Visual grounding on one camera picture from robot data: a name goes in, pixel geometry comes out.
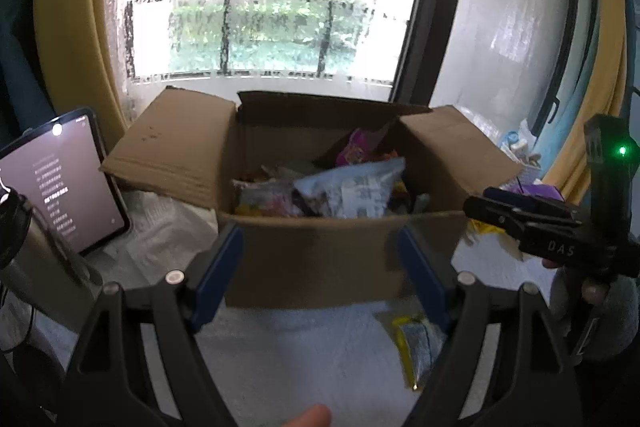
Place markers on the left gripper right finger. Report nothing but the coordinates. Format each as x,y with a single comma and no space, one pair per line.
532,383

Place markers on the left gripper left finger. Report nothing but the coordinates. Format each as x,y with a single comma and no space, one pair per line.
108,382

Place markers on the yellow clear snack bag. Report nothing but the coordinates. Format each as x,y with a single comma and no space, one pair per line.
418,342

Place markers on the pink white snack bag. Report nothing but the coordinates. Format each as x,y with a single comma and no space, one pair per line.
271,198

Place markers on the white blue printed snack bag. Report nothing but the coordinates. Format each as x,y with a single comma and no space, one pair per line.
352,192

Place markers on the purple snack bag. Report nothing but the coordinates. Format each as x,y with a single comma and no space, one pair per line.
360,146

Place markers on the right hand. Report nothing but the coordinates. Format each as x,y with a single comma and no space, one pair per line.
597,320

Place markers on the left hand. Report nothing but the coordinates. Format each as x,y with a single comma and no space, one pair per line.
319,415

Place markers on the purple cloth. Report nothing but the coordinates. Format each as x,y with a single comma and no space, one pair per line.
538,190

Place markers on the yellow wet wipes pack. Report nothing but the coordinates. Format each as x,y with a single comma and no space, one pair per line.
477,228

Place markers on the tablet with dark screen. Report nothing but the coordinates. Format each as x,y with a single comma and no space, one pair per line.
57,166

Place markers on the brown cardboard box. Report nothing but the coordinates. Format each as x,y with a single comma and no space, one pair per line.
191,146

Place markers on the teal curtain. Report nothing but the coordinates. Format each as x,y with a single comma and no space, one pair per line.
25,103

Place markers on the yellow curtain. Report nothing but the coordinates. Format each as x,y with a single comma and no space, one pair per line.
75,61

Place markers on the black window frame post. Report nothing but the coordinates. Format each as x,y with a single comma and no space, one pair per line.
423,51

